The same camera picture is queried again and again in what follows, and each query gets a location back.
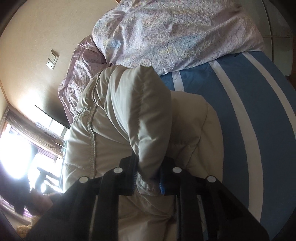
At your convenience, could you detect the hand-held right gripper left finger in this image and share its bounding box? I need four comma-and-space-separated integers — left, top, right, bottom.
24, 156, 139, 241

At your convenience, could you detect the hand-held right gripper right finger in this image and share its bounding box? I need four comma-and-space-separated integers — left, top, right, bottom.
158, 158, 270, 241

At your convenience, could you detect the beige puffer jacket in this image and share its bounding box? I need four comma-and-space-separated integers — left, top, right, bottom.
61, 65, 223, 241

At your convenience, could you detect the person's left forearm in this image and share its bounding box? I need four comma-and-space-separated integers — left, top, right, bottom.
30, 189, 59, 210

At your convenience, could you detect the dark chair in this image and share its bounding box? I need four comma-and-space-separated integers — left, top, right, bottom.
36, 166, 62, 194

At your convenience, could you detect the brown fluffy thing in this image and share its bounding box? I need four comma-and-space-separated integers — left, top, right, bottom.
16, 214, 38, 239

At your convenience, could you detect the bamboo window blind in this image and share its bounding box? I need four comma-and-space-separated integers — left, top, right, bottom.
5, 109, 66, 158

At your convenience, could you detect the black flat television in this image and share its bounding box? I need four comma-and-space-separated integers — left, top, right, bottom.
35, 105, 71, 129

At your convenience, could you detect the bed with blue striped sheet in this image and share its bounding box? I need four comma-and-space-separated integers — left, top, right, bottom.
159, 51, 296, 241

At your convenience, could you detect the pink floral duvet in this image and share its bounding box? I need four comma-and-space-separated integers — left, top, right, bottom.
58, 0, 265, 121

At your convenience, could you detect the wooden framed frosted glass door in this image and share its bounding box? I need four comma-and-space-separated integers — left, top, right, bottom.
264, 0, 296, 77

